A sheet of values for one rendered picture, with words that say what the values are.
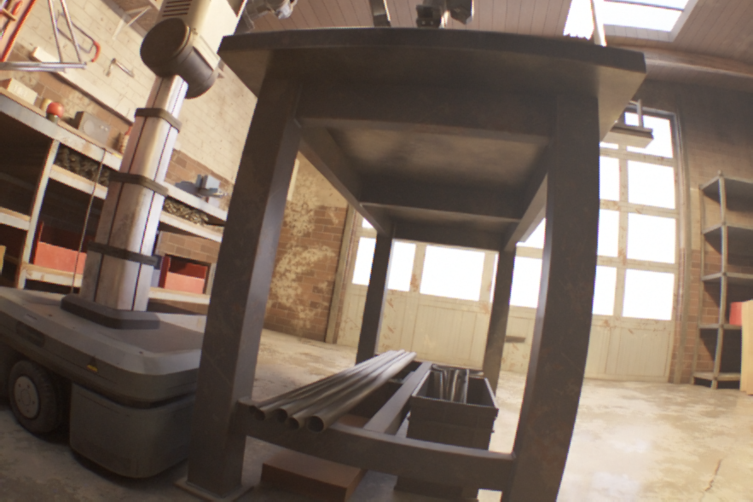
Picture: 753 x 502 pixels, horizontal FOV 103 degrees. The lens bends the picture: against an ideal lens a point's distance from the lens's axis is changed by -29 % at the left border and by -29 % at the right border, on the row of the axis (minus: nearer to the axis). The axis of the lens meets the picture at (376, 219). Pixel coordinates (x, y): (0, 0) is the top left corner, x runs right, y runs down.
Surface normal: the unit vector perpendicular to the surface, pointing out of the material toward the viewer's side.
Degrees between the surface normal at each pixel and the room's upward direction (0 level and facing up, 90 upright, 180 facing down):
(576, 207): 90
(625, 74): 180
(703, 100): 90
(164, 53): 90
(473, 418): 90
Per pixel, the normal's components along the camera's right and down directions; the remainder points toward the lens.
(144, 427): 0.76, 0.00
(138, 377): 0.46, -0.11
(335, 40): -0.20, -0.23
